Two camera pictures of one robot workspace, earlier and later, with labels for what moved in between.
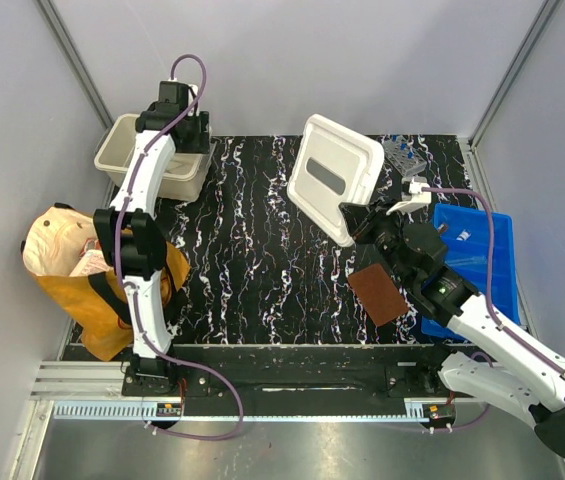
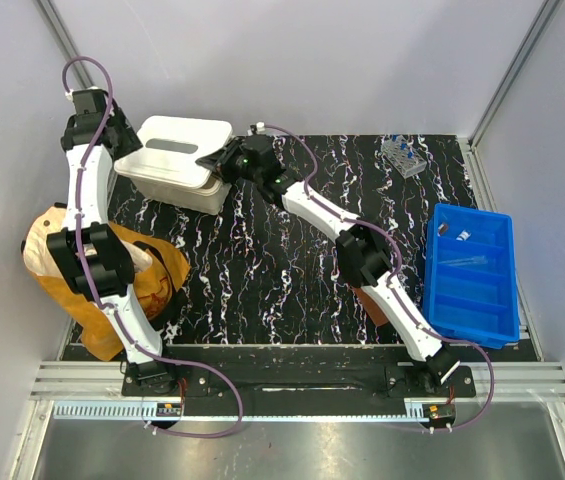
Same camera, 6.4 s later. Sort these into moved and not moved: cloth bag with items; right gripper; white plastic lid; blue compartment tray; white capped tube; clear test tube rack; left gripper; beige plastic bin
Moved: beige plastic bin; left gripper; white plastic lid; right gripper
Not moved: white capped tube; clear test tube rack; cloth bag with items; blue compartment tray
